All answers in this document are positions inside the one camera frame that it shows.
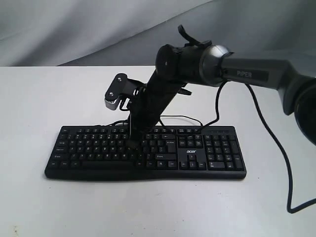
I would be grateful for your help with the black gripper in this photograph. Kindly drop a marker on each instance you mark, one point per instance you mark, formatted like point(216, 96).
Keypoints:
point(147, 106)

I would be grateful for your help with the black acer keyboard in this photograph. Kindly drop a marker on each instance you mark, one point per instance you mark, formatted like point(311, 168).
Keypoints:
point(100, 153)

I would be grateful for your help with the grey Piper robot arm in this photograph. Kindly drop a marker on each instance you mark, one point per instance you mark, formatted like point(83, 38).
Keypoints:
point(291, 74)

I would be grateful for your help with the grey backdrop cloth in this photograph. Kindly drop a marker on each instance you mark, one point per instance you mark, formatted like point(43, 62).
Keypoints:
point(130, 32)

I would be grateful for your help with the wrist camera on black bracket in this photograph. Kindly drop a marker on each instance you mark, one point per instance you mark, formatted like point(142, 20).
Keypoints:
point(120, 89)

